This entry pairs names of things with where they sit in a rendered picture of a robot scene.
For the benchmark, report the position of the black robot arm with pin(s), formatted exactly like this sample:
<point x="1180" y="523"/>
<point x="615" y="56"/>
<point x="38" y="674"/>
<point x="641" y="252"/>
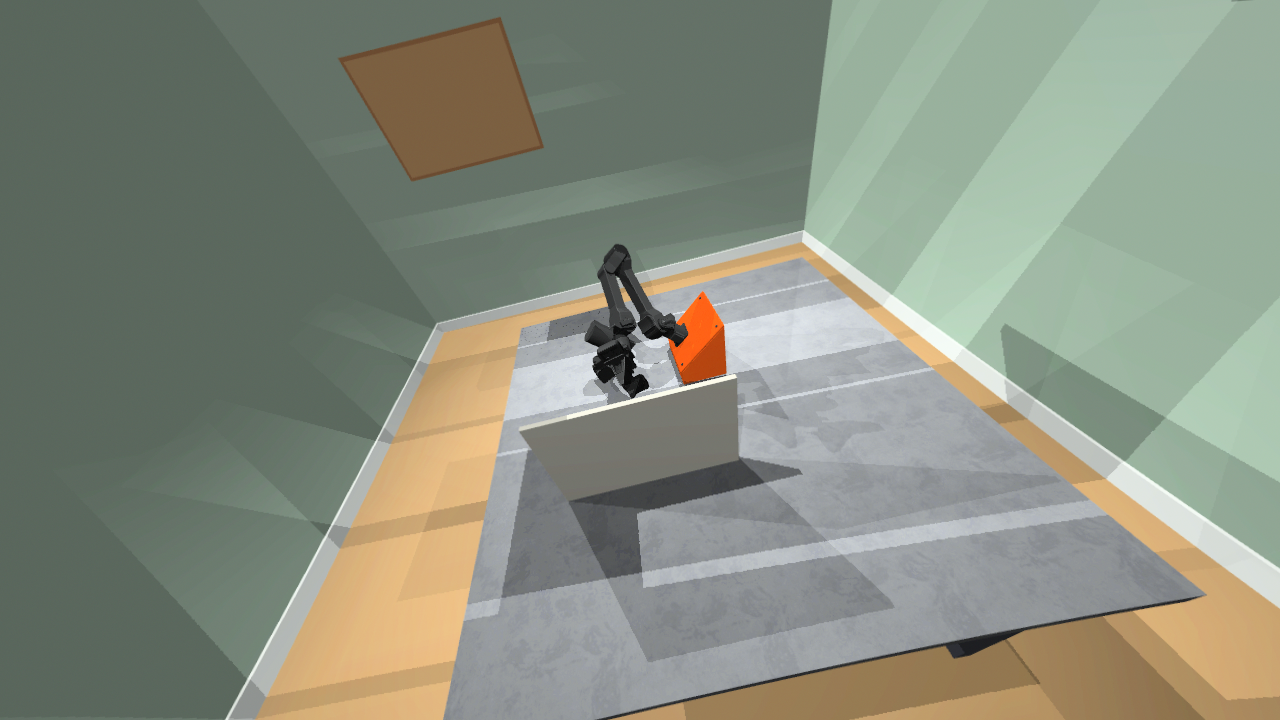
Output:
<point x="652" y="322"/>

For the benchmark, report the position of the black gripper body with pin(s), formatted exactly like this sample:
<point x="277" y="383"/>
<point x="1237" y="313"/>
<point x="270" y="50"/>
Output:
<point x="614" y="348"/>

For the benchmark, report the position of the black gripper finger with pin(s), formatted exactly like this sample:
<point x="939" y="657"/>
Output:
<point x="618" y="365"/>
<point x="633" y="386"/>

